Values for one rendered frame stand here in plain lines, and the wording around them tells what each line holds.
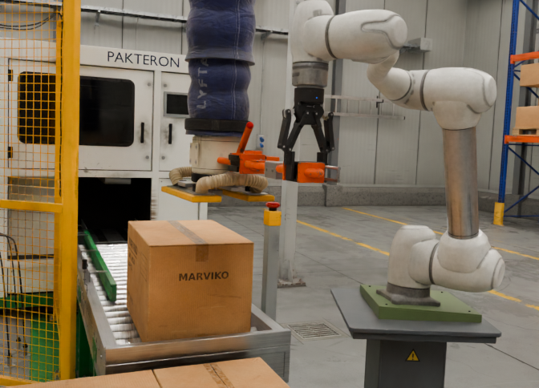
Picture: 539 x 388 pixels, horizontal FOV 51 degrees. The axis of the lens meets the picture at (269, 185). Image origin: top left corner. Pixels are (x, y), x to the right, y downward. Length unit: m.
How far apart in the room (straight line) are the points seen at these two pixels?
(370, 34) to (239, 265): 1.16
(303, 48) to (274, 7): 10.49
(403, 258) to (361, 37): 0.98
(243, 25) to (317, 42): 0.56
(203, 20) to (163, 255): 0.84
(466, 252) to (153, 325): 1.12
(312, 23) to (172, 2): 9.94
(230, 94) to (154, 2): 9.40
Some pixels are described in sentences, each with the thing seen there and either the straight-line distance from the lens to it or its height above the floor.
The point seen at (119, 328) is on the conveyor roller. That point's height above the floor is 0.54.
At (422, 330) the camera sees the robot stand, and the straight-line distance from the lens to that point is 1.95.
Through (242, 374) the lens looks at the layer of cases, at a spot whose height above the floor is 0.54.
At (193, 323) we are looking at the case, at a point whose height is 0.65.
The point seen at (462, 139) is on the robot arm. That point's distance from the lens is 1.85.
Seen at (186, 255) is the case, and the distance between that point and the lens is 2.12.
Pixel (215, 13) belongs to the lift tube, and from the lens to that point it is 1.90.
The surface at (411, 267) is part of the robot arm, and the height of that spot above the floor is 0.92.
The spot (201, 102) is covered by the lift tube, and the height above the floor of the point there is 1.46.
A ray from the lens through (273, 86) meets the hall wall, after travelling 11.66.
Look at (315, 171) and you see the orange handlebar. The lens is 1.37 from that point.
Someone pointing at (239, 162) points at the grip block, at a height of 1.27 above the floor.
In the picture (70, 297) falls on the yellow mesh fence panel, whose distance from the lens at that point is 2.80.
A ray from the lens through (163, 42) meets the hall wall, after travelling 11.13.
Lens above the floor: 1.34
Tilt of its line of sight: 5 degrees down
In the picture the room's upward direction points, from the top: 2 degrees clockwise
